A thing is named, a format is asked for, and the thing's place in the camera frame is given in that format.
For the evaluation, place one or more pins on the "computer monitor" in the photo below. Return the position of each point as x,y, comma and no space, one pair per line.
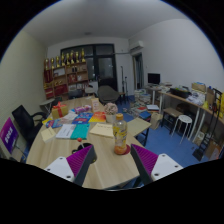
154,78

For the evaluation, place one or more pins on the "pale yellow notepad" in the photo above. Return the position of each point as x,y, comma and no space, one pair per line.
48,134

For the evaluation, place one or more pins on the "wooden shelf unit with trophies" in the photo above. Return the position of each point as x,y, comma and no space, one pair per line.
65,78

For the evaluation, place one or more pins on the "black office chair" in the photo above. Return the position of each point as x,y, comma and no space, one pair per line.
24,121

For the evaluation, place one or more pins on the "yellow gift box, red ribbon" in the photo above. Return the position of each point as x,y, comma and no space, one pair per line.
60,111

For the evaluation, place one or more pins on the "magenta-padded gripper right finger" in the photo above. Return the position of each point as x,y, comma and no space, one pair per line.
146,159

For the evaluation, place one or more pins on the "black framed glass door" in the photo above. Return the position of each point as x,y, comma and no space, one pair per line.
105,66

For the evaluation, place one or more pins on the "black tripod stand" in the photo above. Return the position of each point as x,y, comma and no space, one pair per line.
124,83

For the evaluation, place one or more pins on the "pink packet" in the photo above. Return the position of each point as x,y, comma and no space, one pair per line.
82,109

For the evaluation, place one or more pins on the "yellow-labelled drink bottle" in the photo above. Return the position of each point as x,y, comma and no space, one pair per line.
120,135

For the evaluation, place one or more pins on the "purple sign on stand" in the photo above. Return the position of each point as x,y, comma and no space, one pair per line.
8,135

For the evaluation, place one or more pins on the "small upright cardboard box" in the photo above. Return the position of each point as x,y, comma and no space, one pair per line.
95,105

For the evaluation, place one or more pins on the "white notebook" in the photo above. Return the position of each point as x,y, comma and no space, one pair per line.
65,131

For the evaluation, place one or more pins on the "cluttered wooden side desk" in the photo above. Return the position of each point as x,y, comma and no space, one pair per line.
186,98

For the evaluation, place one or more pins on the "white round stool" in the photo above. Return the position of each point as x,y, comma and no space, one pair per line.
182,119

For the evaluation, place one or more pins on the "blue printed book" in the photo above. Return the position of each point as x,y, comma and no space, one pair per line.
81,118

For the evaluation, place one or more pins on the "white wall air conditioner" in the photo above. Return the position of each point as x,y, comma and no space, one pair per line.
136,46

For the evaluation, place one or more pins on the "yellow paper envelope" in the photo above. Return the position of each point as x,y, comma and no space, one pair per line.
101,130

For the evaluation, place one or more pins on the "red-balled stirring stick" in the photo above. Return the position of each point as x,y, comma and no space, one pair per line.
80,140

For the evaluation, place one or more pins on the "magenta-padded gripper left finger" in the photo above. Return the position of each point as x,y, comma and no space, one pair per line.
80,160

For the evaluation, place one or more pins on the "orange book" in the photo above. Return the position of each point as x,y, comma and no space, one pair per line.
98,117

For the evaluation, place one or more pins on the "brown wooden stool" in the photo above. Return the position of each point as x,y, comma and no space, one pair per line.
171,111

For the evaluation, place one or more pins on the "teal book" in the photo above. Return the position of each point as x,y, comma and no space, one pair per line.
80,131

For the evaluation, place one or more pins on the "small round white table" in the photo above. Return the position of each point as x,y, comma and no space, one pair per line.
47,101

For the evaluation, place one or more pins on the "flower bouquet in cup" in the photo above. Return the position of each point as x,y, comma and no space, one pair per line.
111,109

